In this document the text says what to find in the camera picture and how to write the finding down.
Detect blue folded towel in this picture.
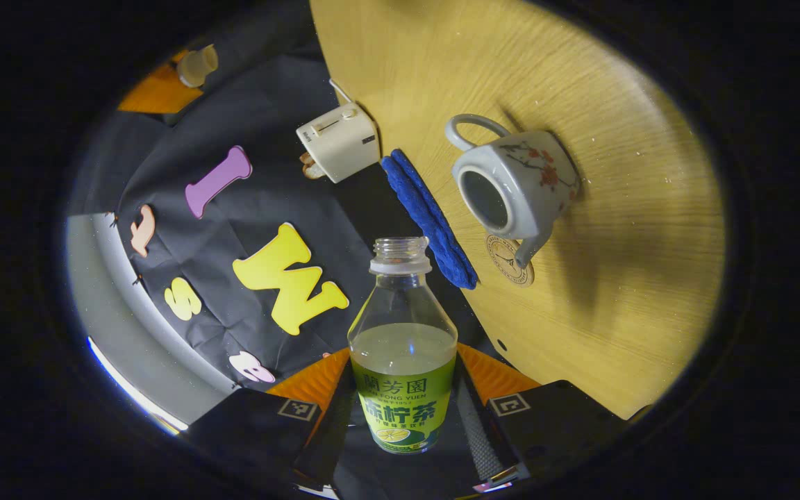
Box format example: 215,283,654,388
380,148,479,291

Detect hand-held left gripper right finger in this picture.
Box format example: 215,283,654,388
452,342,628,490

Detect white floral teacup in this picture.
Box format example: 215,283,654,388
444,113,581,270

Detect green label water bottle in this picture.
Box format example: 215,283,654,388
347,236,458,456

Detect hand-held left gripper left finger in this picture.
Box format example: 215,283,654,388
183,347,358,490

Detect round brown coaster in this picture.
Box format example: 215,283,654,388
486,234,535,288

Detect black backdrop cloth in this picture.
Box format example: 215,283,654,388
67,0,505,431

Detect white toaster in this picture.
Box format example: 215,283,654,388
295,102,381,185

